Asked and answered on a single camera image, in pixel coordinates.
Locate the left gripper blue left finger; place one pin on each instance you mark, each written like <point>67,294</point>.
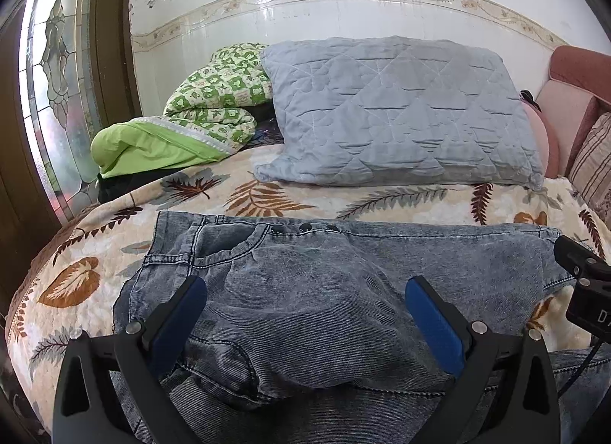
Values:
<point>87,408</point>

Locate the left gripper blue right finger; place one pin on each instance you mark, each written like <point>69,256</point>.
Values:
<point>524,408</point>

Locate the grey washed denim pants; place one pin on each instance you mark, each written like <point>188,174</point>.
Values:
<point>305,336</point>

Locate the leaf print bed blanket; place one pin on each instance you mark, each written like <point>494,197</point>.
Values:
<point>75,279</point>

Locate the striped beige cushion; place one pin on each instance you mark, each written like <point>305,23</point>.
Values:
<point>591,171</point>

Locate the pink red headboard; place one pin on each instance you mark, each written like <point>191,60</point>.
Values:
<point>575,95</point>

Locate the small black object on bolster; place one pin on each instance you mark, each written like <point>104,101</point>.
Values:
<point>528,98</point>

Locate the grey quilted pillow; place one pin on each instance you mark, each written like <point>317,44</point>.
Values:
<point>386,111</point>

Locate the green patterned folded blanket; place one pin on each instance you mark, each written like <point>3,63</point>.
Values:
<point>207,118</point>

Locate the wooden stained glass door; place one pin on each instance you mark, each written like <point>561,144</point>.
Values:
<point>66,73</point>

